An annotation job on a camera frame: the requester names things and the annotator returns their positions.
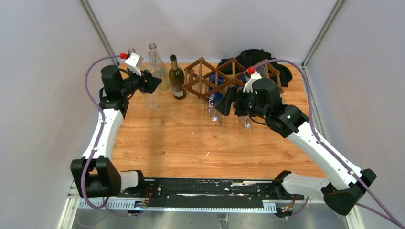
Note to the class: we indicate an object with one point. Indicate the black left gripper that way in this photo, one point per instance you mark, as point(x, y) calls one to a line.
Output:
point(151, 83)

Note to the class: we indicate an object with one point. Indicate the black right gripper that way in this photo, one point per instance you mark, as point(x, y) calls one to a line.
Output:
point(233, 95)

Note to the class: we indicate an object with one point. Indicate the clear glass bottle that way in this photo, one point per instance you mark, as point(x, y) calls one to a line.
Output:
point(165, 85)

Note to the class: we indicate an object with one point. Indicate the slim clear bottle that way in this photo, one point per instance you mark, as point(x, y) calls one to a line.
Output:
point(152, 97)

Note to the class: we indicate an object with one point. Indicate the dark green wine bottle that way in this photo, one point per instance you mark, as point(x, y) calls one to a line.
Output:
point(176, 75)

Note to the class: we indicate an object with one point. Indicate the blue label clear bottle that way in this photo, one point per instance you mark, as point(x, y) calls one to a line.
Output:
point(212, 113)

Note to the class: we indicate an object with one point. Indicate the clear bottle black label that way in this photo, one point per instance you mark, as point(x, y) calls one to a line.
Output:
point(131, 52)

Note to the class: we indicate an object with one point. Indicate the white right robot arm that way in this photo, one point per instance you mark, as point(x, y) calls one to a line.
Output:
point(342, 189)

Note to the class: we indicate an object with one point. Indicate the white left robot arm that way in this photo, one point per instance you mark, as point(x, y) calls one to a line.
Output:
point(94, 173)

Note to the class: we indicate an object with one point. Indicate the brown wooden wine rack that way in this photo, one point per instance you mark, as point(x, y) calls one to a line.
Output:
point(203, 80)

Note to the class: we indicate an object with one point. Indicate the black cloth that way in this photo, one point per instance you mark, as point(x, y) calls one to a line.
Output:
point(251, 57)

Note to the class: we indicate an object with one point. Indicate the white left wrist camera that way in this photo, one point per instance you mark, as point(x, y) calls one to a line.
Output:
point(133, 63)

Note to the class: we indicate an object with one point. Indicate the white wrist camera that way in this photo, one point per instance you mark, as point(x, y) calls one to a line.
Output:
point(133, 63)
point(251, 78)

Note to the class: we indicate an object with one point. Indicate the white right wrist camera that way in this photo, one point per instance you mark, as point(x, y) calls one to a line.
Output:
point(251, 78)

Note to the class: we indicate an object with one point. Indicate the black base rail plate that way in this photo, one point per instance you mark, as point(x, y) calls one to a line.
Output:
point(221, 194)

